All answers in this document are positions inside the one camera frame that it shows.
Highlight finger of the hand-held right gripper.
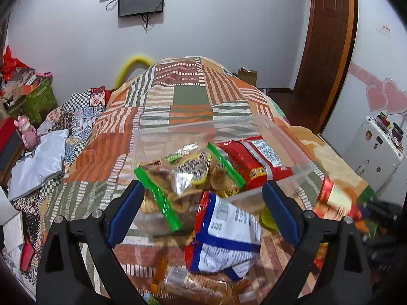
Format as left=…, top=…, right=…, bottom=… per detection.
left=359, top=201, right=401, bottom=218

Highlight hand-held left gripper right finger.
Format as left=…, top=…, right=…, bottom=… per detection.
left=261, top=180, right=372, bottom=305

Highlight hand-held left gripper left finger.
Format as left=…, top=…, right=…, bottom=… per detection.
left=36, top=179, right=150, bottom=305

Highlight small red snack packet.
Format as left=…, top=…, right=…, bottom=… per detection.
left=313, top=176, right=363, bottom=221

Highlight large red snack bag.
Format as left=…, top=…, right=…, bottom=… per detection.
left=218, top=136, right=295, bottom=191

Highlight blue white snack bag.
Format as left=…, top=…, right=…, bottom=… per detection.
left=185, top=191, right=264, bottom=282

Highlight clear plastic container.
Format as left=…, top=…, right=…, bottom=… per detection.
left=134, top=114, right=326, bottom=239

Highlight clear green-edged snack bag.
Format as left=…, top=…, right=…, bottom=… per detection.
left=134, top=142, right=246, bottom=232

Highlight yellow green snack packet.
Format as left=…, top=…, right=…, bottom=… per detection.
left=259, top=206, right=280, bottom=232

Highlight white suitcase with stickers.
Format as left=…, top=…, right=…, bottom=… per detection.
left=343, top=116, right=404, bottom=193

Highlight small colourful toy figures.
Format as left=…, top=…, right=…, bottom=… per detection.
left=377, top=113, right=406, bottom=148

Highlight clear biscuit packet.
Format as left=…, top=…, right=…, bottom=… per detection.
left=149, top=257, right=252, bottom=305

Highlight checkered quilt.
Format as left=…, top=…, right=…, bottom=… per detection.
left=13, top=86, right=107, bottom=217

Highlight red book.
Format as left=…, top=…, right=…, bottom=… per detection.
left=20, top=237, right=35, bottom=270

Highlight pink heart decoration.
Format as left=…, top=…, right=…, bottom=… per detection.
left=366, top=78, right=407, bottom=116

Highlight open notebook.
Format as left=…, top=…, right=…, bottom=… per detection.
left=0, top=211, right=24, bottom=255

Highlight pink plush toy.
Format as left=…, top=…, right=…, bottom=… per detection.
left=17, top=115, right=40, bottom=150

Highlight dark box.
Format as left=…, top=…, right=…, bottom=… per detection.
left=0, top=130, right=24, bottom=172

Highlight patchwork bedspread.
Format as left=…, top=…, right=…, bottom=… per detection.
left=41, top=55, right=377, bottom=305

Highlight cardboard box on floor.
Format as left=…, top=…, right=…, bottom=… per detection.
left=238, top=67, right=258, bottom=87

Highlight green storage box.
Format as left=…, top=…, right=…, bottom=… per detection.
left=8, top=76, right=59, bottom=128

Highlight red box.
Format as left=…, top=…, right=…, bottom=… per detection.
left=0, top=117, right=20, bottom=153

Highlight white sliding wardrobe door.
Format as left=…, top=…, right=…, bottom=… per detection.
left=318, top=0, right=407, bottom=197

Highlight yellow foam tube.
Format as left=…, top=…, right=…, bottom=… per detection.
left=114, top=55, right=155, bottom=88

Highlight pile of patterned bags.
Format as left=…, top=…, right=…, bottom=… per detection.
left=0, top=67, right=39, bottom=102

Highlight wooden door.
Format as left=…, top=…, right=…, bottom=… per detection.
left=294, top=0, right=353, bottom=124

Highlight red gift wrap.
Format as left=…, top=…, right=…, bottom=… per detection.
left=0, top=46, right=27, bottom=77

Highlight small black monitor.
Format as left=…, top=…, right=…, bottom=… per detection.
left=118, top=0, right=166, bottom=19

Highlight red white wall sign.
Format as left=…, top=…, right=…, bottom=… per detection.
left=377, top=21, right=393, bottom=37

